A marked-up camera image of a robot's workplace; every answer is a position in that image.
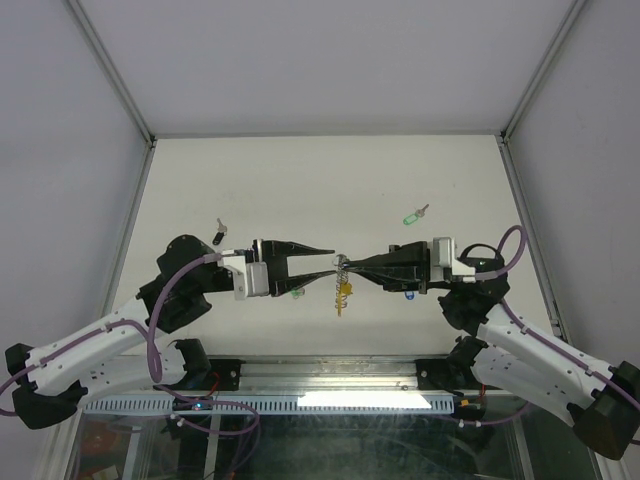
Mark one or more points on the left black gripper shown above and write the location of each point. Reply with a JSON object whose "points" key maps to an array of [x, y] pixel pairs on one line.
{"points": [[276, 255]]}

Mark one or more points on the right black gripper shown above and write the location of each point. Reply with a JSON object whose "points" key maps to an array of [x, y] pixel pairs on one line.
{"points": [[405, 268]]}

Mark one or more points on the bright green tag key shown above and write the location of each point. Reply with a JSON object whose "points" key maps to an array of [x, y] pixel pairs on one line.
{"points": [[297, 293]]}

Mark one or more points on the keyring with yellow handle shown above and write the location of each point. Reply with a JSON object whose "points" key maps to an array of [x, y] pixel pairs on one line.
{"points": [[343, 287]]}

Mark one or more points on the black tag key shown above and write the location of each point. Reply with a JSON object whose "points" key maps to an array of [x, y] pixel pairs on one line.
{"points": [[221, 232]]}

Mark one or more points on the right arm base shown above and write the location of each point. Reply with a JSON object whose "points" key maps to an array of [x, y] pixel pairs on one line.
{"points": [[452, 372]]}

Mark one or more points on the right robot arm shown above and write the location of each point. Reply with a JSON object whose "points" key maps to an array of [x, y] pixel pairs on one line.
{"points": [[500, 348]]}

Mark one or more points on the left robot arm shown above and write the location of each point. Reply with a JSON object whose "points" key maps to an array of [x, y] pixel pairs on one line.
{"points": [[118, 352]]}

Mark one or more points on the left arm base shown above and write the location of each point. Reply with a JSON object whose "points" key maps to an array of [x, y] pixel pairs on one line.
{"points": [[199, 372]]}

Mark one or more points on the light green tag key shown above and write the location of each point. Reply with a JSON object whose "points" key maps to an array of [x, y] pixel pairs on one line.
{"points": [[415, 216]]}

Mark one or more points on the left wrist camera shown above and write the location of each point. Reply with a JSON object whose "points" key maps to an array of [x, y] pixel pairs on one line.
{"points": [[249, 274]]}

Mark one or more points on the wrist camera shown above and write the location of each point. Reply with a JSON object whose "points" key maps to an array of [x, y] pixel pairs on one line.
{"points": [[445, 267], [249, 274]]}

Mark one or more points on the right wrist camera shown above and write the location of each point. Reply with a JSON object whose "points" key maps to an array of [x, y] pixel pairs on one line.
{"points": [[445, 267]]}

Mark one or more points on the aluminium mounting rail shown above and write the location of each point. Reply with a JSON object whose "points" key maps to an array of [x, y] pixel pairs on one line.
{"points": [[300, 374]]}

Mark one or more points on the white slotted cable duct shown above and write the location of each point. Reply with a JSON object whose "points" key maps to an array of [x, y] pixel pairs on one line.
{"points": [[314, 403]]}

